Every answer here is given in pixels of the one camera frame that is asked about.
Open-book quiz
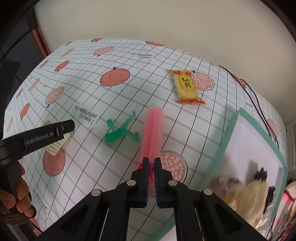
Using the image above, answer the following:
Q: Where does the pink double hair roller clip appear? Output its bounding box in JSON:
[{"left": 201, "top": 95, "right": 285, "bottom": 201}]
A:
[{"left": 137, "top": 107, "right": 164, "bottom": 184}]

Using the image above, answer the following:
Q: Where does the green plastic toy figure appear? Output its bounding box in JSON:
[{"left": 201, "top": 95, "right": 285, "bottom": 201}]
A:
[{"left": 104, "top": 111, "right": 140, "bottom": 143}]

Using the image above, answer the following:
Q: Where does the pink white crochet mat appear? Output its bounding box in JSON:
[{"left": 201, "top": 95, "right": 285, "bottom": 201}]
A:
[{"left": 267, "top": 190, "right": 295, "bottom": 240}]

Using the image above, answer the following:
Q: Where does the black toy car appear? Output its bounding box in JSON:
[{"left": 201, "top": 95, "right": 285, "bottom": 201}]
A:
[{"left": 263, "top": 186, "right": 276, "bottom": 213}]

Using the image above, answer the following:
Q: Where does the black claw hair clip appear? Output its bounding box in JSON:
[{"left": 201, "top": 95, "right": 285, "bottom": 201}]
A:
[{"left": 254, "top": 167, "right": 267, "bottom": 182}]

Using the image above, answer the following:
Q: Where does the colourful small toy block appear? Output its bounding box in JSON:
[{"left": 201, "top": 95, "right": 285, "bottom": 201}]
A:
[{"left": 217, "top": 176, "right": 240, "bottom": 194}]

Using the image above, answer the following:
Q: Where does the cream claw hair clip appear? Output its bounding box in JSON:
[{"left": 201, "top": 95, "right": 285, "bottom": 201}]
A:
[{"left": 44, "top": 133, "right": 71, "bottom": 156}]

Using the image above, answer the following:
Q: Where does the yellow orange snack packet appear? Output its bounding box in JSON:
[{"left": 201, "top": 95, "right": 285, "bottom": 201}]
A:
[{"left": 166, "top": 69, "right": 206, "bottom": 104}]

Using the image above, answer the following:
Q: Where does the person's left hand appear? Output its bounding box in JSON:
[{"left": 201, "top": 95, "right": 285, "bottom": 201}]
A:
[{"left": 1, "top": 161, "right": 37, "bottom": 226}]

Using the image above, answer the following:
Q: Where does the mint green shallow box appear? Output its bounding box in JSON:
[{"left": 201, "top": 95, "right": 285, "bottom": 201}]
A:
[{"left": 161, "top": 109, "right": 288, "bottom": 240}]

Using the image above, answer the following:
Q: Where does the grid pomegranate print tablecloth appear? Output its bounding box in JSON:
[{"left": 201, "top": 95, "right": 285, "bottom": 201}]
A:
[{"left": 4, "top": 38, "right": 287, "bottom": 230}]

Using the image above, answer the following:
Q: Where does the black cable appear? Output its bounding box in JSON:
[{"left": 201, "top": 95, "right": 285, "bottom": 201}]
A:
[{"left": 218, "top": 64, "right": 280, "bottom": 149}]

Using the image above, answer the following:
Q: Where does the bag of cotton swabs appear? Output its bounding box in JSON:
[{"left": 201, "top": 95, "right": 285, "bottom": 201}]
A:
[{"left": 224, "top": 180, "right": 268, "bottom": 228}]

